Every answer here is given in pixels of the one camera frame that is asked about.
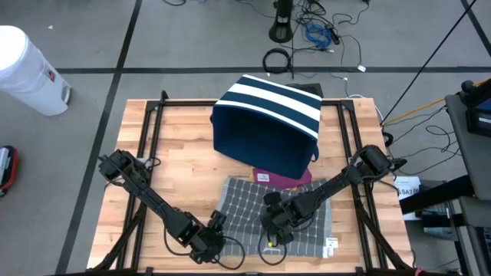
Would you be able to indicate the white trash bin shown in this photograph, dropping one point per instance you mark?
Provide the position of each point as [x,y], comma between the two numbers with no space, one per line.
[27,73]

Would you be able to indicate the grey checked towel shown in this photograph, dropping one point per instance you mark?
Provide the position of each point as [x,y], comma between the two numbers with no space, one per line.
[241,207]

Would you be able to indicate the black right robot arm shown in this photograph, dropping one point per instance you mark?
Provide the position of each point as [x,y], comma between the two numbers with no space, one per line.
[368,161]

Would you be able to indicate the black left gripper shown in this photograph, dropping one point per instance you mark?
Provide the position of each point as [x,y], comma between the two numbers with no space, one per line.
[205,239]

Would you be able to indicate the purple cloth towel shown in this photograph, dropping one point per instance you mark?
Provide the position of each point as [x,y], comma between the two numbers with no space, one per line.
[284,182]

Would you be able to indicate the black electronic device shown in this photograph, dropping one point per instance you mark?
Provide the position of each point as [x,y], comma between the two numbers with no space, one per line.
[477,115]

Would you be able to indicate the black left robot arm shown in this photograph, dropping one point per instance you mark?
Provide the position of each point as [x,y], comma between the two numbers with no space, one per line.
[145,195]

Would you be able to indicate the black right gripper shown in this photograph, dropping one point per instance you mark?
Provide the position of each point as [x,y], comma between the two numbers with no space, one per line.
[287,216]

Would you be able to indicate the thin black pole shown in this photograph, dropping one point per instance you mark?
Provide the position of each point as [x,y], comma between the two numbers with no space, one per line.
[430,61]

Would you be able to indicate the black power strip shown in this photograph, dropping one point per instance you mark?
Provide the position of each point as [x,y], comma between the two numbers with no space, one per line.
[333,35]

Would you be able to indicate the small red object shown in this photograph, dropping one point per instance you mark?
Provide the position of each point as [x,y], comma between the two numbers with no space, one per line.
[420,272]

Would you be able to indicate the navy white-striped fabric basket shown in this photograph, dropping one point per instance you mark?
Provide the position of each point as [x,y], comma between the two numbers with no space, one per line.
[264,138]

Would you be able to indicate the red and black device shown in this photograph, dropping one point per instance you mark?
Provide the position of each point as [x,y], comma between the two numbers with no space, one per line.
[9,172]

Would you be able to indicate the black stand base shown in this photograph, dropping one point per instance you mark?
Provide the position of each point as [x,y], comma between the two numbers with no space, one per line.
[281,30]

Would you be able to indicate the white printed paper box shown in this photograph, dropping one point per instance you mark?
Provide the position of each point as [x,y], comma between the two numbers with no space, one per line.
[408,191]

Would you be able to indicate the white paper label tag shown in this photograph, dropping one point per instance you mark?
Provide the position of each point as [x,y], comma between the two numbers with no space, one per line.
[330,245]
[263,177]

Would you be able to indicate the white power adapter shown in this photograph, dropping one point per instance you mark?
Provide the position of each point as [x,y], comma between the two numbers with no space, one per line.
[361,68]

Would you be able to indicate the black square floor plate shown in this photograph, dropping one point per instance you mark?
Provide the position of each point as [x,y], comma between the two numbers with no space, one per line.
[308,89]

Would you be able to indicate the grey equipment cart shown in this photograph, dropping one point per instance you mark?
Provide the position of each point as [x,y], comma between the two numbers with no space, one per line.
[472,161]

